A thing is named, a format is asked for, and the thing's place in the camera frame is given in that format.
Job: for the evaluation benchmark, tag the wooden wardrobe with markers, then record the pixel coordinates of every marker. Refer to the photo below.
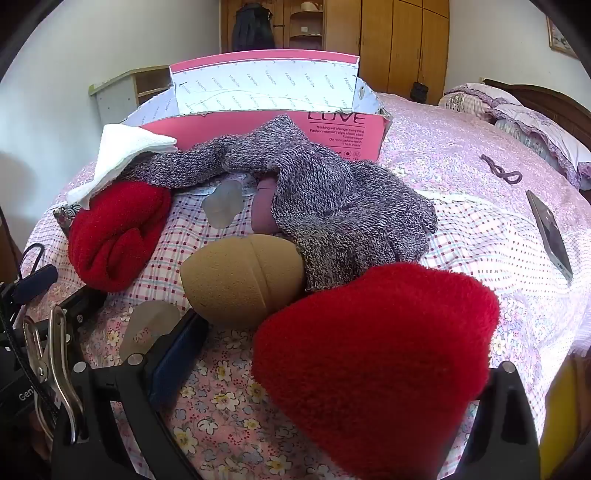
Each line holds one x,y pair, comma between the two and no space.
401,46

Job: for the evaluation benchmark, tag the dark patterned fabric pouch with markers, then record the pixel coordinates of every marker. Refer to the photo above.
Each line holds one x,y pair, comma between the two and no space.
62,217

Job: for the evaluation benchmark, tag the black hanging jacket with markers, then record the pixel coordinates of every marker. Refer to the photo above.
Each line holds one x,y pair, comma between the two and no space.
251,32

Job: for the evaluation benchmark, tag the framed wall picture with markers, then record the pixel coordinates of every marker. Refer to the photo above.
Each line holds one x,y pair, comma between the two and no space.
561,39

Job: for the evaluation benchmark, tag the yellow object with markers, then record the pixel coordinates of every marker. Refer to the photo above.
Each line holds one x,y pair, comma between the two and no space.
561,415

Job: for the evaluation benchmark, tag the translucent silicone puff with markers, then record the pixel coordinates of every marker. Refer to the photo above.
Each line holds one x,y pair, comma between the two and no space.
221,203
147,323

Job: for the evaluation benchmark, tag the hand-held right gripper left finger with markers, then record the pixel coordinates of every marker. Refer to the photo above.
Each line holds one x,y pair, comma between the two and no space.
180,355

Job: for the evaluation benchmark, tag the small black hanging bag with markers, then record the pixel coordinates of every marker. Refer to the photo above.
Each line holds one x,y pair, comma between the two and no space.
420,92

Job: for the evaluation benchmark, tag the beige sock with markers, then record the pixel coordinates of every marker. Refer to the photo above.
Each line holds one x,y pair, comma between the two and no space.
231,281

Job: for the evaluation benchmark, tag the white cloth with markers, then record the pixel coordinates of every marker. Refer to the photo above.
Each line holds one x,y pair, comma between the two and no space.
120,147

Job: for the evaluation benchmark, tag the beige hat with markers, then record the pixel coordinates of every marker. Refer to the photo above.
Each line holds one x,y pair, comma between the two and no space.
308,7

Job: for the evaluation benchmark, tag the pink makeup sponge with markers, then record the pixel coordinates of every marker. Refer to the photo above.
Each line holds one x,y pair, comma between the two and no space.
264,207

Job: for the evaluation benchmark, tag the grey knit sock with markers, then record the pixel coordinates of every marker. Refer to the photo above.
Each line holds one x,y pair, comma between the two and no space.
258,147
351,212

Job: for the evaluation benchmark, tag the pink floral bedspread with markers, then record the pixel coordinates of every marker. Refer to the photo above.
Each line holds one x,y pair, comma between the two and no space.
461,152

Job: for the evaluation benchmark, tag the lilac frilled pillow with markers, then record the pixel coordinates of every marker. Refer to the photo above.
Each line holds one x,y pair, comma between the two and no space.
549,138

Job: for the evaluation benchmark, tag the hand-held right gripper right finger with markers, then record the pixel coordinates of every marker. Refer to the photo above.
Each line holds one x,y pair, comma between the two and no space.
505,415

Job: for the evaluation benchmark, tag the white desk with shelves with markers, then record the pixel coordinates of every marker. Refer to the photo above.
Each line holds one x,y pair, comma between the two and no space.
115,99

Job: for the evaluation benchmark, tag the pink cardboard shoe box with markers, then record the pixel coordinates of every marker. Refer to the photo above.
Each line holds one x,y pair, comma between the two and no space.
341,134

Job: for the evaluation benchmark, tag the floral frilled pillow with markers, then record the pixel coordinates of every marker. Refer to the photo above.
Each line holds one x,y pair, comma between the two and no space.
475,99

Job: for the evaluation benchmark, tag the purple ruffled pillows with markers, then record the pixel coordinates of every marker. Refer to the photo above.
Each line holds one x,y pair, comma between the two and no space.
568,110

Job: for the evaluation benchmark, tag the red fuzzy sock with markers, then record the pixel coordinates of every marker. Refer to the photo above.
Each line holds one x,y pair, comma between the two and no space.
369,360
115,235

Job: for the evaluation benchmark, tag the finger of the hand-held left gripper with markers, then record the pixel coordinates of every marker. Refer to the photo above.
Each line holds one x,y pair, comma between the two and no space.
34,280
83,304

